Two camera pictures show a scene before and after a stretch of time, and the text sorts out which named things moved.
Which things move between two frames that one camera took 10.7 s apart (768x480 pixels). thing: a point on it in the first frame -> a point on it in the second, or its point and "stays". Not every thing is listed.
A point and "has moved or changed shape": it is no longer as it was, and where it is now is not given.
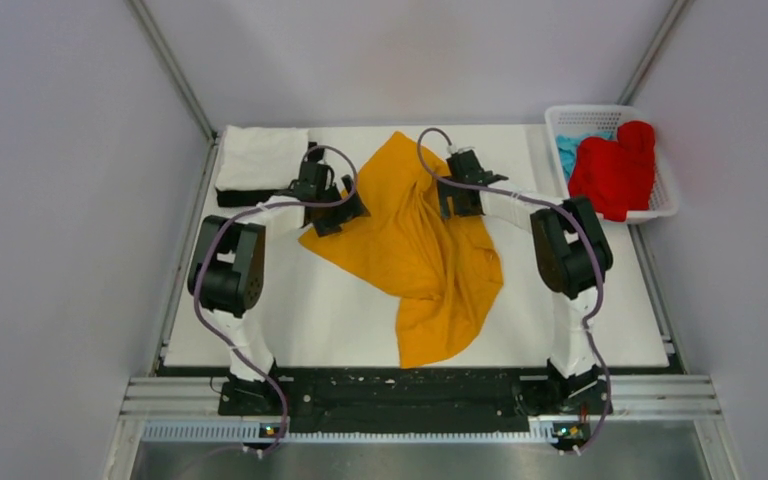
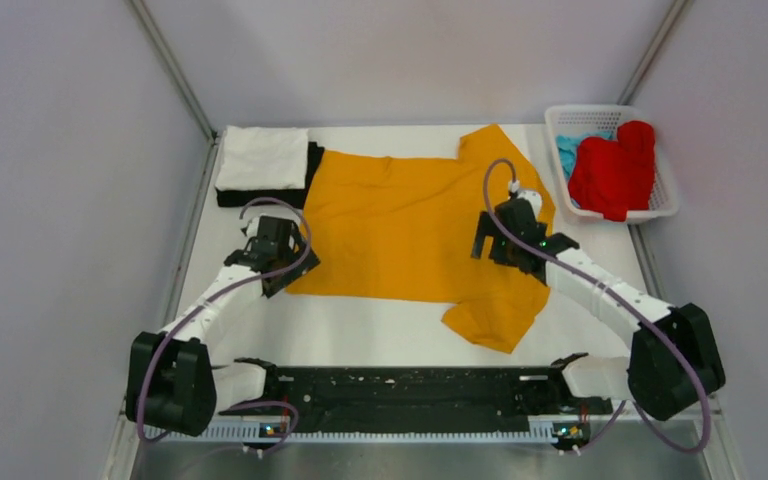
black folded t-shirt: (245, 197) stays
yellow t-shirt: (409, 246) has moved or changed shape
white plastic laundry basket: (576, 120) stays
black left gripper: (354, 207) -> (307, 264)
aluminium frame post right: (676, 12) stays
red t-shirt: (616, 176) stays
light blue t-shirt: (568, 144) stays
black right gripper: (447, 189) -> (487, 227)
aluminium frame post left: (173, 67) stays
